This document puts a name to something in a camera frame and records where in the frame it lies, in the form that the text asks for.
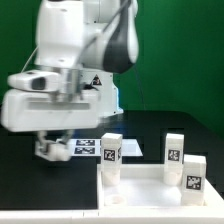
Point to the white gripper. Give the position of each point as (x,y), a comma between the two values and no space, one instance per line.
(41,101)

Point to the white square table top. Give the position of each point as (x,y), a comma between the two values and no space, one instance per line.
(141,188)

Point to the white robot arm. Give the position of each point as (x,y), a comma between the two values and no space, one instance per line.
(72,36)

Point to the white sheet with tags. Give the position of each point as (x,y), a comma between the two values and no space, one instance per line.
(92,147)

